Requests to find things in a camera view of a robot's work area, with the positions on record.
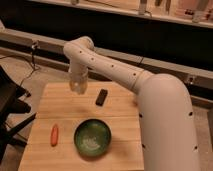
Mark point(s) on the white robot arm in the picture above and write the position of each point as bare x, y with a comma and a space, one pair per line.
168, 130

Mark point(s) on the black rectangular block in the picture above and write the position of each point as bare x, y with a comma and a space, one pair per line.
101, 97

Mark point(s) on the black chair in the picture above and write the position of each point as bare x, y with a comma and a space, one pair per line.
10, 93

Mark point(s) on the orange carrot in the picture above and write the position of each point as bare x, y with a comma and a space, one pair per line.
54, 135

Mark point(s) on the green bowl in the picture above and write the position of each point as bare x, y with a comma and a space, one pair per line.
92, 138

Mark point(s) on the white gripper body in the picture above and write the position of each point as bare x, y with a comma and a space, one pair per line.
78, 76

